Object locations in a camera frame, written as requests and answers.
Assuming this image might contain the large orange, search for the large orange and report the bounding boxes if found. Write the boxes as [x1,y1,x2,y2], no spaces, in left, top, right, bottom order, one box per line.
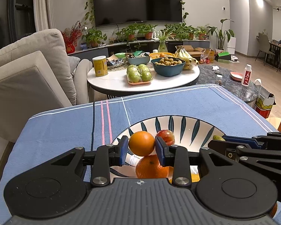
[269,203,278,218]

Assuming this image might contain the potted green plant left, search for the potted green plant left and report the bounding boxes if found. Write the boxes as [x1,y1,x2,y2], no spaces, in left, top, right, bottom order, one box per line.
[81,28,107,48]

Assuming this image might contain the dark marble round table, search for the dark marble round table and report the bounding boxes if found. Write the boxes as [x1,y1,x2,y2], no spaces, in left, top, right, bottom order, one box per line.
[197,64,260,104]

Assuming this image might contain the green jujube fruit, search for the green jujube fruit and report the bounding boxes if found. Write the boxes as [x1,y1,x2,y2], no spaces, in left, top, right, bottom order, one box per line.
[213,135,225,141]

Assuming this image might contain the red flower decoration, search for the red flower decoration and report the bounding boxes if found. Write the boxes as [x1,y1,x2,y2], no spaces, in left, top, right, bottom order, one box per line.
[61,20,84,54]

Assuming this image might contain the cardboard box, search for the cardboard box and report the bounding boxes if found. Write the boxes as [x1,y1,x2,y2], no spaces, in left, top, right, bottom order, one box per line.
[183,45,215,61]

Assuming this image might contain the yellow lemon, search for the yellow lemon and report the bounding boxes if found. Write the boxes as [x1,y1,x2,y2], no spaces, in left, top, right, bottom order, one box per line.
[167,166,200,183]

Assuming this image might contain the white red bottle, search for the white red bottle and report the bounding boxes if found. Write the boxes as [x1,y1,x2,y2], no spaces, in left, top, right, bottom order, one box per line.
[241,64,252,86]

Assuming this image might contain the beige sofa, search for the beige sofa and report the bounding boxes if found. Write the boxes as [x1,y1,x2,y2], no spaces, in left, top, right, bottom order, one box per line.
[0,28,94,143]

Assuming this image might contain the bunch of bananas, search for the bunch of bananas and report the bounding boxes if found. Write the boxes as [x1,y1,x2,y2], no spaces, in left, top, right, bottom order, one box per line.
[175,45,199,70]

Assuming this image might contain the pink dish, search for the pink dish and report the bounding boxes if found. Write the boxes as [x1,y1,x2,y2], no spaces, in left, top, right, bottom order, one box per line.
[230,72,243,82]

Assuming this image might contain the grey dining chair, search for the grey dining chair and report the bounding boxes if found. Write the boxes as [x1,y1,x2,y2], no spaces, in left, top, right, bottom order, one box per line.
[255,33,275,64]

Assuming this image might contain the glass vase with plant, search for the glass vase with plant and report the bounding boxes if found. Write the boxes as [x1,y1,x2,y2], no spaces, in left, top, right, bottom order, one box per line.
[152,28,173,52]

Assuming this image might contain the tray of green apples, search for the tray of green apples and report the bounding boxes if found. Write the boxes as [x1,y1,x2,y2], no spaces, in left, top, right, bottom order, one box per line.
[126,64,153,85]

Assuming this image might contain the blue striped tablecloth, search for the blue striped tablecloth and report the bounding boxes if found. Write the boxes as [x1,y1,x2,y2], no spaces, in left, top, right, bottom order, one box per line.
[0,84,274,224]

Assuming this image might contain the white round coffee table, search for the white round coffee table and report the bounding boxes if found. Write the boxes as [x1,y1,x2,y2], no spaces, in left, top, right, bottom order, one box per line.
[87,64,200,97]

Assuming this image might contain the teal bowl of fruits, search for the teal bowl of fruits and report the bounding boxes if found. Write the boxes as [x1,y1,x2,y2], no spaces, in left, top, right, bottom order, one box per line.
[151,57,186,77]

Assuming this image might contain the white striped ceramic bowl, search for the white striped ceramic bowl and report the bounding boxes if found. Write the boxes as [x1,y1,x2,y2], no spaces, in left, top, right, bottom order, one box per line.
[110,115,225,181]

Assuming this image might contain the yellow tin can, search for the yellow tin can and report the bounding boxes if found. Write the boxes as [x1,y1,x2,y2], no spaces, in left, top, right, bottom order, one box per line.
[92,55,108,77]

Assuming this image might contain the black cable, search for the black cable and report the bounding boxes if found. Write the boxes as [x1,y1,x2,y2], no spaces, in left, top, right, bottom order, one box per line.
[90,100,96,152]

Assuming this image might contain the small mandarin orange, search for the small mandarin orange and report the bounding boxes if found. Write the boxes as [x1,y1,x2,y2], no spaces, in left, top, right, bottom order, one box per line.
[128,131,155,156]

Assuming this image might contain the tall leafy floor plant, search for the tall leafy floor plant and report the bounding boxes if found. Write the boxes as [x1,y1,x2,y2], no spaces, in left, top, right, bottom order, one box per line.
[207,18,235,50]

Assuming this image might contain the black television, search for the black television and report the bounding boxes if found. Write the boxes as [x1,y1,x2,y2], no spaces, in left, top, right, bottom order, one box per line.
[94,0,182,26]

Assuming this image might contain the red apple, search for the red apple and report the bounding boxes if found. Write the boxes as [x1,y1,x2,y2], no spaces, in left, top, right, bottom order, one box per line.
[155,130,175,146]

